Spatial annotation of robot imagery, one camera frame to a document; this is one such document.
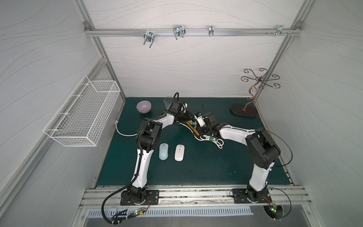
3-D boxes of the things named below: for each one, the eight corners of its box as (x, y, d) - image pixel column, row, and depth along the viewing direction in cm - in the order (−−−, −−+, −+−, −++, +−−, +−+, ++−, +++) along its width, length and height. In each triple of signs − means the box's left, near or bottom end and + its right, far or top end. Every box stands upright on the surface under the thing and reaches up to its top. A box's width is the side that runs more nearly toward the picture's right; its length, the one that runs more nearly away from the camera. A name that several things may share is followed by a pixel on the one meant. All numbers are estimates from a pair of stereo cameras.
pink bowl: (137, 115, 113) (134, 109, 107) (140, 106, 119) (137, 100, 114) (150, 115, 113) (149, 109, 107) (152, 106, 119) (151, 100, 114)
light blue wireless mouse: (158, 160, 88) (157, 158, 87) (160, 144, 95) (159, 143, 94) (167, 160, 88) (167, 158, 87) (169, 144, 95) (168, 143, 94)
